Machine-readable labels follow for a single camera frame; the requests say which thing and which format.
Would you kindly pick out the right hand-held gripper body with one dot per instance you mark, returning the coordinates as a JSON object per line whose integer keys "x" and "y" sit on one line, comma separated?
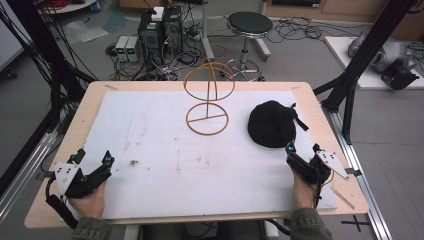
{"x": 305, "y": 170}

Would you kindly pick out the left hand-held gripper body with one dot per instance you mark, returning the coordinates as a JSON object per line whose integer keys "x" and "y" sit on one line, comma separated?
{"x": 68, "y": 176}

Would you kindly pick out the person's right hand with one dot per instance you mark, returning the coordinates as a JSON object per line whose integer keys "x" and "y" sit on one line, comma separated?
{"x": 304, "y": 196}

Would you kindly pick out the person's left hand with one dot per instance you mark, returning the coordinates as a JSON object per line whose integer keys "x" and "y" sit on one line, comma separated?
{"x": 90, "y": 204}

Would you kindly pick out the black knit hat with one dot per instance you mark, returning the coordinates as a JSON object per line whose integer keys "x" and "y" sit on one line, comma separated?
{"x": 271, "y": 125}

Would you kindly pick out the thin wooden stick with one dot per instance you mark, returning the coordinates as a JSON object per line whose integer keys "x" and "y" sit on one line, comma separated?
{"x": 343, "y": 199}

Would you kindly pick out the white table mat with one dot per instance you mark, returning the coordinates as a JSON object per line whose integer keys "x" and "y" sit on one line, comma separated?
{"x": 186, "y": 173}

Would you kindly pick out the white floor board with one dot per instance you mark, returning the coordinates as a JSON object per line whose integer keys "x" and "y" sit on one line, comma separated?
{"x": 343, "y": 56}

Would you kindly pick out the wooden hat stand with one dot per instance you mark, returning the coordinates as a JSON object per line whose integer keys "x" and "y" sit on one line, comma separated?
{"x": 207, "y": 100}

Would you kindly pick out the black device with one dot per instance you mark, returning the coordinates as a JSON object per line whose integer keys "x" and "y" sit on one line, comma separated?
{"x": 398, "y": 76}

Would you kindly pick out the grey power supply unit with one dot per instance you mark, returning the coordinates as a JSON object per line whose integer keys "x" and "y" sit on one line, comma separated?
{"x": 121, "y": 48}
{"x": 133, "y": 49}

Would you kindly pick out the silver rounded device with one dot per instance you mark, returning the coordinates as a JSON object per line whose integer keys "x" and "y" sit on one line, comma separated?
{"x": 383, "y": 53}

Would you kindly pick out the clear plastic sheet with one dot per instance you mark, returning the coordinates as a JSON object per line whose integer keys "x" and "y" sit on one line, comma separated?
{"x": 83, "y": 31}

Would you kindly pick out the black computer tower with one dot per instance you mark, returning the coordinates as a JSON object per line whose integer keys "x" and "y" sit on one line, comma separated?
{"x": 172, "y": 28}
{"x": 150, "y": 36}

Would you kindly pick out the black round stool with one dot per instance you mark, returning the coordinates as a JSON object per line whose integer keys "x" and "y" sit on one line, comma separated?
{"x": 250, "y": 23}

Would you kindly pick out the grey table leg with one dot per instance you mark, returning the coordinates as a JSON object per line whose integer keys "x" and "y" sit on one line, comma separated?
{"x": 206, "y": 30}

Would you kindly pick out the white round table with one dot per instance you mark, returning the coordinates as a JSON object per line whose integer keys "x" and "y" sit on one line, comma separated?
{"x": 70, "y": 6}

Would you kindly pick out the small white box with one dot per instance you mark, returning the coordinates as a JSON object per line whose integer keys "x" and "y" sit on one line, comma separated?
{"x": 158, "y": 13}

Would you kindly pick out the aluminium rail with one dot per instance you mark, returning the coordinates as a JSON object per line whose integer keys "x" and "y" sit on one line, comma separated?
{"x": 356, "y": 166}
{"x": 26, "y": 170}

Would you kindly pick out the black metal frame post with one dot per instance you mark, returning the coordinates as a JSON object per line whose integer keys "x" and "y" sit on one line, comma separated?
{"x": 43, "y": 50}
{"x": 366, "y": 53}

